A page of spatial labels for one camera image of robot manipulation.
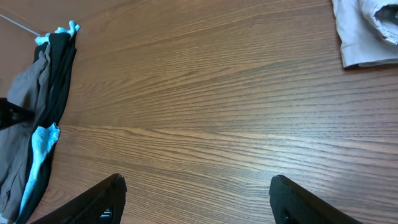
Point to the grey shorts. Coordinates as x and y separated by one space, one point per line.
28 90

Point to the light blue garment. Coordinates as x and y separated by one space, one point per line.
30 114

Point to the folded beige shorts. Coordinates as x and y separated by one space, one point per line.
367 30

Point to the black garment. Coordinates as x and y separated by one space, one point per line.
46 130

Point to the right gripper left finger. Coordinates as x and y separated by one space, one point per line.
102 204

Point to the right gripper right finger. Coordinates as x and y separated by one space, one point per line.
293 204

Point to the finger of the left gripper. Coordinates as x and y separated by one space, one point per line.
12 114

